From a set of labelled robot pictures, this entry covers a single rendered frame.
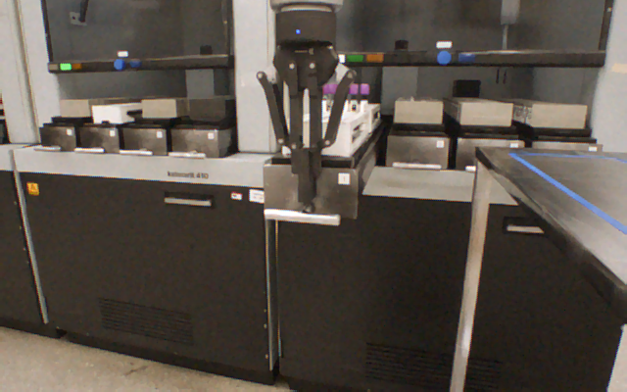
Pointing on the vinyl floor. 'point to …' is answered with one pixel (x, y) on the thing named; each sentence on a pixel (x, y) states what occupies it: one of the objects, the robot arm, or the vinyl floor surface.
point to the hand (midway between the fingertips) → (306, 174)
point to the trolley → (551, 221)
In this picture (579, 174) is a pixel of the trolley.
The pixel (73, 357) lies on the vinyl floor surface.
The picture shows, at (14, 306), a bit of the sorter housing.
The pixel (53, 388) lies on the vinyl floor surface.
